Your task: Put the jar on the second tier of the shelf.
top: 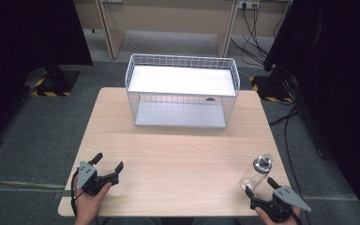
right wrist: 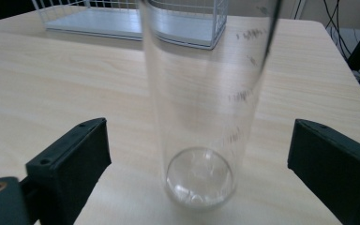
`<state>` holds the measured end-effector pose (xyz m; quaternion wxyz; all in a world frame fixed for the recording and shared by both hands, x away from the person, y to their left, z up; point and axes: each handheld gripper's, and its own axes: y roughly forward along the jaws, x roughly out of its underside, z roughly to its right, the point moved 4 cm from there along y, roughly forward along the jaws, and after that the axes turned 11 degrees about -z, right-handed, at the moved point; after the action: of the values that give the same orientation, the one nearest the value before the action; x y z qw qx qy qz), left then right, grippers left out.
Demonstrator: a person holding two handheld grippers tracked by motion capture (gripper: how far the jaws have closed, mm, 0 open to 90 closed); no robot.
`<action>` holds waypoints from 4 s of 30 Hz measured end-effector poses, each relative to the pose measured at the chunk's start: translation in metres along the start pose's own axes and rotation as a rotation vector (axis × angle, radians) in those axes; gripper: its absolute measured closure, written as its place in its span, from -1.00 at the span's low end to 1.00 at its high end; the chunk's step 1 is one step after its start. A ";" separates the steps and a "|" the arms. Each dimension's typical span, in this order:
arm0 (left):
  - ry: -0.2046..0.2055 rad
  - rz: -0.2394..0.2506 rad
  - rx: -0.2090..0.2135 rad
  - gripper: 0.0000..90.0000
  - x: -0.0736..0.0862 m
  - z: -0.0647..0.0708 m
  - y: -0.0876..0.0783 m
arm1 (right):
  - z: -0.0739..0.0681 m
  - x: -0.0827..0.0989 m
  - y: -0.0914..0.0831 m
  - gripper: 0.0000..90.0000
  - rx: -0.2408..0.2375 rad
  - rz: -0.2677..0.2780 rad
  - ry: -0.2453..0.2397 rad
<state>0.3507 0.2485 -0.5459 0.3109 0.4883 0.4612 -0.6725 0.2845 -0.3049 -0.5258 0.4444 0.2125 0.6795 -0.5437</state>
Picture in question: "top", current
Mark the black stand base striped tape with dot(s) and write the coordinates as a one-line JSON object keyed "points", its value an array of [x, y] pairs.
{"points": [[273, 89], [56, 82]]}

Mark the clear bottle with silver lid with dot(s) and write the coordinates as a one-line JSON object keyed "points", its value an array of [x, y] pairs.
{"points": [[256, 173]]}

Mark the black curtain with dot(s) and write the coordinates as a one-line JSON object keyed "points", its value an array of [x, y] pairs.
{"points": [[18, 47], [340, 78]]}

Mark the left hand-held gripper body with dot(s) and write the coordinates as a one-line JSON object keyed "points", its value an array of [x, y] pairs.
{"points": [[86, 175]]}

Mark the person's right hand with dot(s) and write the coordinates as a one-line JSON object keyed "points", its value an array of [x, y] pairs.
{"points": [[272, 221]]}

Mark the person's left hand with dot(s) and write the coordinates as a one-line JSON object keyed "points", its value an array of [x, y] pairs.
{"points": [[87, 206]]}

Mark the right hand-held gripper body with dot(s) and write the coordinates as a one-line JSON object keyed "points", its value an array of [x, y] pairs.
{"points": [[286, 198]]}

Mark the white power strip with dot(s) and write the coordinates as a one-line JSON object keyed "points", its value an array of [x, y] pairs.
{"points": [[249, 3]]}

